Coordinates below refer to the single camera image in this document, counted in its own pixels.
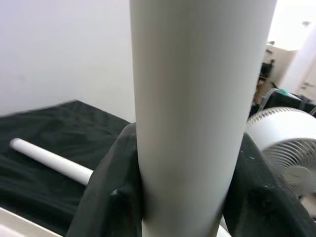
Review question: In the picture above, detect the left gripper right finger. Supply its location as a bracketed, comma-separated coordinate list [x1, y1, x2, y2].
[221, 130, 314, 237]

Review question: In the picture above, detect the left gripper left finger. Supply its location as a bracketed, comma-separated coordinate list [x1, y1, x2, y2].
[66, 121, 149, 237]

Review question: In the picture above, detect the white plastic table top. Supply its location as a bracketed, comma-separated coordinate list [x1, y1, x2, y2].
[0, 206, 67, 237]

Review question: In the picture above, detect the white plastic table leg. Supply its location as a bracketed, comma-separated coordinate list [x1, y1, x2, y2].
[9, 138, 94, 186]
[128, 0, 278, 237]

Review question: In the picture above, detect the white round fan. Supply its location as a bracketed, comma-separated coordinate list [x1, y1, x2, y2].
[246, 106, 316, 210]

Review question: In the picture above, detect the black cloth table cover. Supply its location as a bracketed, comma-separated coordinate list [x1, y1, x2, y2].
[0, 99, 135, 230]

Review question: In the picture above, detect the dark storage bin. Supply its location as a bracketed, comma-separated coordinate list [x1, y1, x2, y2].
[253, 88, 316, 117]

